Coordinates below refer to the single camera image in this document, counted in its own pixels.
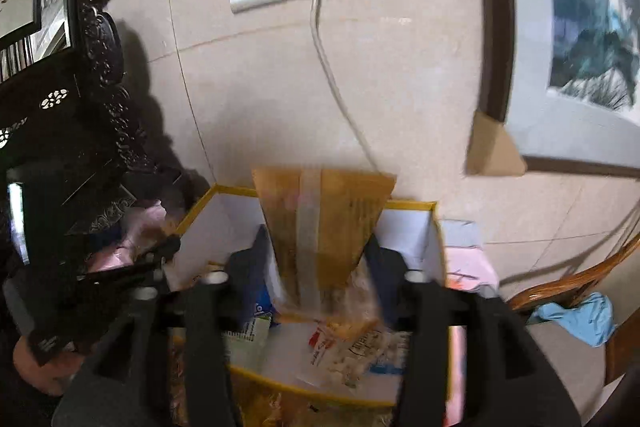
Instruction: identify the blue cloth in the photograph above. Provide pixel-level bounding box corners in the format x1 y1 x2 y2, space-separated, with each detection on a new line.
527 291 617 348

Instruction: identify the clear packet of white balls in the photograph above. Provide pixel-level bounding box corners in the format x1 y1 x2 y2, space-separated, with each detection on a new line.
295 322 396 388

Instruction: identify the pink printed blanket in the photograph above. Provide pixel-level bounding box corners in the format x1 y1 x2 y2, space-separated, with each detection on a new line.
85 202 501 427

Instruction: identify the wooden chair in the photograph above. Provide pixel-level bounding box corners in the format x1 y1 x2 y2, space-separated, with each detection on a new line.
500 227 640 388

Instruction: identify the person's left hand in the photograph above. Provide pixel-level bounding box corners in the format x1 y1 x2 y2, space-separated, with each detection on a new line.
12 334 88 398

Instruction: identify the yellow bread packet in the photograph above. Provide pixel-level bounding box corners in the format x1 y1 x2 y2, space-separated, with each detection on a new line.
251 166 397 323

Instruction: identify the blue snack packet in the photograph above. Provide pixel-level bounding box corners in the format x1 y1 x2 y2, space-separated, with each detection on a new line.
240 292 273 323

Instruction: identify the dark carved wooden furniture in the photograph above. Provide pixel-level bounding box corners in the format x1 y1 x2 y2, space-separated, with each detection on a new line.
0 0 216 288

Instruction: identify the framed lotus painting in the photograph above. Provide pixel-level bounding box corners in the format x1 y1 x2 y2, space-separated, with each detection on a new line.
467 0 640 180

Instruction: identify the cardboard corner protector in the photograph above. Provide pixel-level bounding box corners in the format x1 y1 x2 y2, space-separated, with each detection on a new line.
465 109 528 178

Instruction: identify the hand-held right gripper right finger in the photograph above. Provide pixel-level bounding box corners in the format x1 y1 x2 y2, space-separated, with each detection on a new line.
362 234 583 427

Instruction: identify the yellow cardboard box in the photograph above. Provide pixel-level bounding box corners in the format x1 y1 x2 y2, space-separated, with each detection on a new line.
170 184 451 408

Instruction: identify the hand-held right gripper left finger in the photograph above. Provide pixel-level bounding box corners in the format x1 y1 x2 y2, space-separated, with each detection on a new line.
52 227 276 427

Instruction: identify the grey-green snack packet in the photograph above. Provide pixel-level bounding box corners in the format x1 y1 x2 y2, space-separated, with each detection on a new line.
222 317 273 365

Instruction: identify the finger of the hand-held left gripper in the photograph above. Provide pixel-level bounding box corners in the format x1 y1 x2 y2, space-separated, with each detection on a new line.
75 234 182 290

